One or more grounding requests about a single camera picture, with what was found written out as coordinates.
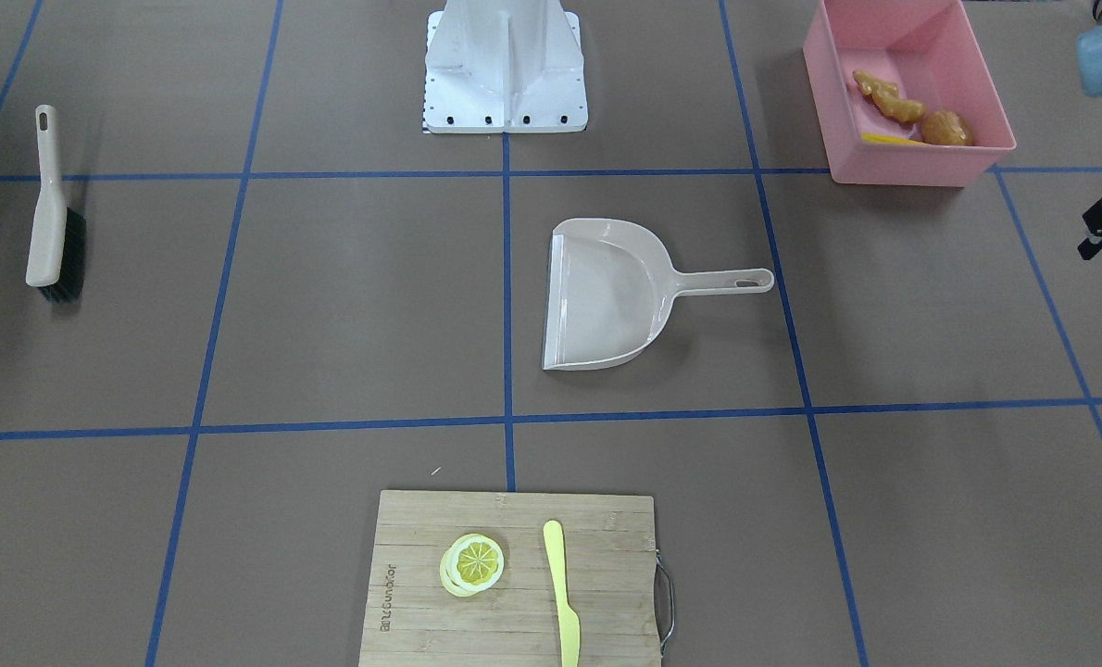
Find bamboo cutting board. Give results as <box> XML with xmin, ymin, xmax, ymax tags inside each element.
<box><xmin>357</xmin><ymin>490</ymin><xmax>662</xmax><ymax>666</ymax></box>

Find pink plastic bin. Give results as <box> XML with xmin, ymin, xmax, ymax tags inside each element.
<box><xmin>802</xmin><ymin>1</ymin><xmax>1017</xmax><ymax>187</ymax></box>

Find beige plastic dustpan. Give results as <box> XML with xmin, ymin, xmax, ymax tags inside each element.
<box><xmin>542</xmin><ymin>217</ymin><xmax>775</xmax><ymax>372</ymax></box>

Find beige hand brush black bristles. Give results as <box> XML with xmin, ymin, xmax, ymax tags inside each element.
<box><xmin>26</xmin><ymin>105</ymin><xmax>86</xmax><ymax>304</ymax></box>

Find orange toy croissant piece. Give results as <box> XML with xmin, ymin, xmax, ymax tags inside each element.
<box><xmin>852</xmin><ymin>69</ymin><xmax>927</xmax><ymax>125</ymax></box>

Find orange toy bread piece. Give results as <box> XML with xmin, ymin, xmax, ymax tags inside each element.
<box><xmin>919</xmin><ymin>109</ymin><xmax>977</xmax><ymax>146</ymax></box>

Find yellow plastic toy knife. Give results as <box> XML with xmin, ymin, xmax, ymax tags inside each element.
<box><xmin>542</xmin><ymin>520</ymin><xmax>583</xmax><ymax>666</ymax></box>

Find white central pillar base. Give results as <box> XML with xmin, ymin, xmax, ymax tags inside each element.
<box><xmin>421</xmin><ymin>1</ymin><xmax>588</xmax><ymax>135</ymax></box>

